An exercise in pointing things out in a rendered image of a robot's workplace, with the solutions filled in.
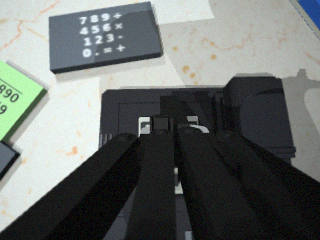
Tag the light green sticky note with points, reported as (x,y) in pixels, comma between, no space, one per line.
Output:
(18,97)

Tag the black telephone handset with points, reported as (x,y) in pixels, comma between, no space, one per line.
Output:
(255,107)

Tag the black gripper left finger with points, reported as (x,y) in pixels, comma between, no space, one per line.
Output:
(84,205)

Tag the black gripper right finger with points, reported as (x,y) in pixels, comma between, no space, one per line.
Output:
(285,200)

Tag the black desk phone base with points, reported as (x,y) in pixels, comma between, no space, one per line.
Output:
(129,110)

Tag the dark grey pocket calculator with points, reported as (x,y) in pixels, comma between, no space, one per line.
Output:
(102,37)

